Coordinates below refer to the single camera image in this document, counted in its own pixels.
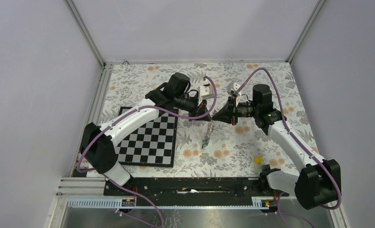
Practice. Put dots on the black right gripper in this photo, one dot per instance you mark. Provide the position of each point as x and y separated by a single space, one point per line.
226 114

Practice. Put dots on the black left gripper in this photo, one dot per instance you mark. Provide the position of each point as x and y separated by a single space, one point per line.
200 109

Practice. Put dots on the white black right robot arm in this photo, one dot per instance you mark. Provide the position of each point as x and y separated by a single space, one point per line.
318 181

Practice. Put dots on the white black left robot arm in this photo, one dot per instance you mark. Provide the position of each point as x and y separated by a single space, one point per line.
98 141

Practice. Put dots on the floral patterned table mat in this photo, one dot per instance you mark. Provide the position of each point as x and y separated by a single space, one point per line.
232 148

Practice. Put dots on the yellow cube block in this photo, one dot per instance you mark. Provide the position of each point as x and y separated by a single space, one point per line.
258 160

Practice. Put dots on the black white chessboard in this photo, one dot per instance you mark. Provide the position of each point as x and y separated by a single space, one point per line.
152 144

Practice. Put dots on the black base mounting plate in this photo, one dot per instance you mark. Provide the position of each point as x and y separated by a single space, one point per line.
195 192

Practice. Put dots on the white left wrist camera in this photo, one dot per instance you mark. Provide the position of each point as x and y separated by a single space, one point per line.
205 90

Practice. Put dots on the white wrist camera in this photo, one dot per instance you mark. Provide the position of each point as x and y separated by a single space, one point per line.
205 90
233 89

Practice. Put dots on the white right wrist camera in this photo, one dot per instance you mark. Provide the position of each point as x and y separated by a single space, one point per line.
233 89

